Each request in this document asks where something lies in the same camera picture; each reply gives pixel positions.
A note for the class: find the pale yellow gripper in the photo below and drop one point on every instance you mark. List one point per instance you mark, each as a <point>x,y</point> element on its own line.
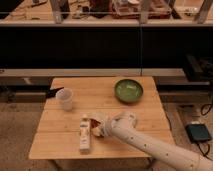
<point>100,131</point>

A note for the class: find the dark red pepper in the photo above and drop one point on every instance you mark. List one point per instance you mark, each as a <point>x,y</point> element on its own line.
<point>94,123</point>

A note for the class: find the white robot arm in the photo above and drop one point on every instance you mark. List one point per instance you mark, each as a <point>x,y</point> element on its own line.
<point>122,126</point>

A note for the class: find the green ceramic bowl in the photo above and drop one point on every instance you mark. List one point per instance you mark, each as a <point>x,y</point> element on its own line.
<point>128,90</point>

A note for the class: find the wooden folding table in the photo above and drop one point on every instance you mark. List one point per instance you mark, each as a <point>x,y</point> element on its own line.
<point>57,135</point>

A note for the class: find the clear plastic cup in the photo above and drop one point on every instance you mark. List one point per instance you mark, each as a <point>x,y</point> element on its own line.
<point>65,98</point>

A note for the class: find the black foot pedal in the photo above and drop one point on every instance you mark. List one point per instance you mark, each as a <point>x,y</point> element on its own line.
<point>198,133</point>

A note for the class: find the long wooden shelf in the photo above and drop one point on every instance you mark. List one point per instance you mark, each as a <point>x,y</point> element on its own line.
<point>107,13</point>

